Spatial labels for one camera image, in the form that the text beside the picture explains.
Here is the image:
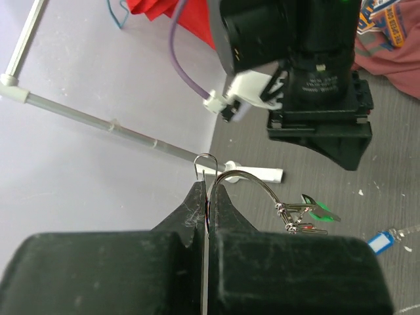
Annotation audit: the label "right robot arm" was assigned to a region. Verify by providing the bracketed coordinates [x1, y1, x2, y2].
[207, 1, 373, 171]

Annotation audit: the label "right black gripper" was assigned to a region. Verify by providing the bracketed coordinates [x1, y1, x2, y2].
[267, 71, 373, 171]

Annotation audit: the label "red cloth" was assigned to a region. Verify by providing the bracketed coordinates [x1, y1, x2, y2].
[126, 0, 219, 51]

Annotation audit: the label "metal rack pole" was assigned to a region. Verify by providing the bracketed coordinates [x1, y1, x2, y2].
[1, 1, 216, 164]

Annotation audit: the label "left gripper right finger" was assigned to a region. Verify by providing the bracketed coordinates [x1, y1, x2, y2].
[207, 185, 394, 314]

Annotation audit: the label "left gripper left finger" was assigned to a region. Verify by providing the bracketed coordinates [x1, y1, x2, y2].
[1, 182, 206, 314]

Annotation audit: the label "white pole base foot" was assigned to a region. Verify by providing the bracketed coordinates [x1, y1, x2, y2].
[225, 161, 284, 183]

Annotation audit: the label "maroon printed t-shirt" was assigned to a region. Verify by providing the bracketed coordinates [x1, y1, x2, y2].
[352, 0, 419, 99]

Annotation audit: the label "metal keyring with keys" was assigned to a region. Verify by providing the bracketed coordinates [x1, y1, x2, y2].
[194, 157, 341, 234]

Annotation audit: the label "blue tagged key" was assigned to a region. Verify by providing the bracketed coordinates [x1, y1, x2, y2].
[367, 224, 419, 255]

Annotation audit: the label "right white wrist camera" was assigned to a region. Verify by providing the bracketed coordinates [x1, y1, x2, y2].
[203, 70, 284, 122]

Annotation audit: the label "blue clothes hanger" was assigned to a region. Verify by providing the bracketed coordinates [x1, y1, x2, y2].
[106, 0, 131, 30]

